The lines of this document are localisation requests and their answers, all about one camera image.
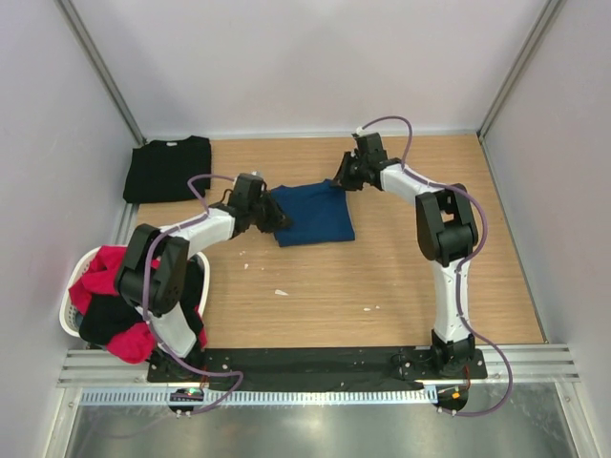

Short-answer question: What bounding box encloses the blue printed t-shirt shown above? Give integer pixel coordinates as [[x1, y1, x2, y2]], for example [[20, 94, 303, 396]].
[[271, 179, 356, 248]]

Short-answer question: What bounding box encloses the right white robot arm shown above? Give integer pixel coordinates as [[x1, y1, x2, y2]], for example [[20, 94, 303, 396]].
[[333, 133, 478, 378]]

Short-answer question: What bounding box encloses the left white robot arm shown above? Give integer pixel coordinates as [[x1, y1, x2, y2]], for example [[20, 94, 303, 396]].
[[115, 173, 292, 382]]

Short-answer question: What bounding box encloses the folded black t-shirt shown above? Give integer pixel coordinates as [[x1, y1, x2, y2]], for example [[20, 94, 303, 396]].
[[123, 135, 212, 204]]

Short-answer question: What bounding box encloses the red t-shirt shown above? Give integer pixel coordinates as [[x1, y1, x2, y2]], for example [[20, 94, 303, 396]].
[[69, 245, 204, 367]]

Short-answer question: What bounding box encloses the black t-shirt in basket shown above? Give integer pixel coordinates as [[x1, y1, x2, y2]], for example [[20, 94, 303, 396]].
[[79, 262, 207, 348]]

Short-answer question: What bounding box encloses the white laundry basket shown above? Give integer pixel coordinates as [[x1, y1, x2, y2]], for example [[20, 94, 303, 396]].
[[59, 247, 210, 337]]

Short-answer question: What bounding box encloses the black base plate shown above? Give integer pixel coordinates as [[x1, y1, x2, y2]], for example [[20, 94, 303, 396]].
[[147, 345, 488, 393]]

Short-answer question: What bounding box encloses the slotted cable duct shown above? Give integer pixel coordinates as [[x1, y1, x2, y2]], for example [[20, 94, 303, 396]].
[[80, 386, 437, 407]]

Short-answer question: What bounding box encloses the aluminium rail profile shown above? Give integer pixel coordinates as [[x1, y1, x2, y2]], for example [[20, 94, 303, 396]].
[[56, 347, 154, 387]]

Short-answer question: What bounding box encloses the right aluminium frame post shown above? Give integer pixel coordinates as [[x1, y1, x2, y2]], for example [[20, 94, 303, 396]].
[[476, 0, 569, 139]]

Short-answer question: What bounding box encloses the aluminium frame post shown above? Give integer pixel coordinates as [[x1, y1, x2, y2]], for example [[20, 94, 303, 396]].
[[54, 0, 147, 146], [476, 0, 569, 139]]

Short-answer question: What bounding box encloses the left aluminium frame post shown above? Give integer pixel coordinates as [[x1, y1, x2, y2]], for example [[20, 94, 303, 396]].
[[54, 0, 147, 146]]

